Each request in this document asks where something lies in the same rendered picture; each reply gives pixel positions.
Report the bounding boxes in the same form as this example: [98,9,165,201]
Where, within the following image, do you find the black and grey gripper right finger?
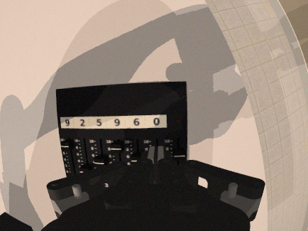
[155,146,265,222]

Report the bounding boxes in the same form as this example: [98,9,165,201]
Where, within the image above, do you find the black lighting desk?
[56,81,187,177]

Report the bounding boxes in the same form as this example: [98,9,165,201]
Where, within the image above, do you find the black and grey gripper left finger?
[46,146,156,218]

